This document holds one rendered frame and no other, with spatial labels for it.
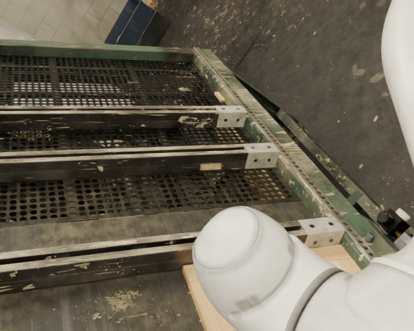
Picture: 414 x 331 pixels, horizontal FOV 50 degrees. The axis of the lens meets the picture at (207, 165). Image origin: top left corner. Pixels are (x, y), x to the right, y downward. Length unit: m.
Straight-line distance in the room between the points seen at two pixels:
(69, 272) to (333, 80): 2.27
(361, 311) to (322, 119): 2.51
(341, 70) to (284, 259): 2.62
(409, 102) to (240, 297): 0.26
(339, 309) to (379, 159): 2.15
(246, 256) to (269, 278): 0.03
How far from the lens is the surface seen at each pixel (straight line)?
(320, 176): 1.58
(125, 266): 1.10
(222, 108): 1.82
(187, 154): 1.47
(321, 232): 1.29
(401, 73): 0.52
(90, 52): 2.34
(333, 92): 2.92
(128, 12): 5.54
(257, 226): 0.40
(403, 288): 0.38
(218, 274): 0.40
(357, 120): 2.71
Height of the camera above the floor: 2.01
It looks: 36 degrees down
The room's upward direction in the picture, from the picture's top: 62 degrees counter-clockwise
